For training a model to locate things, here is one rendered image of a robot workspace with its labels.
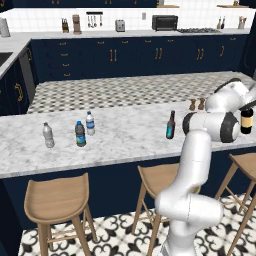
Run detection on dark blue wall cupboards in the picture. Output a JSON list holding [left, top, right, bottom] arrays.
[[0, 0, 158, 13]]

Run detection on dark blue side cupboards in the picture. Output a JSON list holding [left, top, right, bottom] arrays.
[[0, 58, 30, 117]]

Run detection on brown glass bottle blue label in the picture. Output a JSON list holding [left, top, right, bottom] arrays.
[[165, 110, 177, 141]]

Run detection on black hob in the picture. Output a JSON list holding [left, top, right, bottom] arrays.
[[176, 27, 222, 34]]

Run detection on brown knife block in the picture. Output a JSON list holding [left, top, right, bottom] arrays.
[[60, 17, 70, 34]]

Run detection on brown coffee machine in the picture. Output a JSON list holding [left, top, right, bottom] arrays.
[[71, 13, 83, 36]]

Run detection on dark blue island base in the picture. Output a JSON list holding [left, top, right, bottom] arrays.
[[0, 145, 256, 256]]

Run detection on silver toaster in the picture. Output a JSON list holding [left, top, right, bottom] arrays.
[[114, 19, 127, 33]]

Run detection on clear plastic bottle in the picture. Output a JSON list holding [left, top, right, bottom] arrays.
[[42, 121, 56, 149]]

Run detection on dark blue tall cabinet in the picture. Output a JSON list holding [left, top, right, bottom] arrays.
[[238, 28, 256, 79]]

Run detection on black sink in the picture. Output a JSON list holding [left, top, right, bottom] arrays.
[[0, 51, 14, 68]]

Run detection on rail with hanging tools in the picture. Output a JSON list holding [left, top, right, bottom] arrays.
[[85, 11, 104, 29]]

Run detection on black toaster oven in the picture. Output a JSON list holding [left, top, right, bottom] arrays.
[[151, 14, 179, 32]]

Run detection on white plastic bottle blue label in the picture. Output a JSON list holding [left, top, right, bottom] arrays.
[[85, 110, 96, 137]]

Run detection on grey dishwasher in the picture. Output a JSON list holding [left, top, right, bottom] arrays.
[[18, 48, 37, 105]]

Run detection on dark blue base cupboards run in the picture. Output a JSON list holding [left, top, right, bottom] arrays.
[[27, 33, 249, 84]]

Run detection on dark plastic bottle green label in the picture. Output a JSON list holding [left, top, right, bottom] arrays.
[[74, 120, 87, 148]]

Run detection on dark glass bottle yellow label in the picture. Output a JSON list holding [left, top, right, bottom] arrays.
[[240, 107, 255, 135]]

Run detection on wooden bar stool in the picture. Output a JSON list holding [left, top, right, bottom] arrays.
[[213, 152, 256, 256], [130, 162, 181, 256], [23, 172, 99, 256]]

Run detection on white paper towel roll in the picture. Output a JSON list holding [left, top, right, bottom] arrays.
[[0, 17, 12, 38]]

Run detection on pot with kitchen tools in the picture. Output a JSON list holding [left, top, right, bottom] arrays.
[[237, 15, 248, 31]]

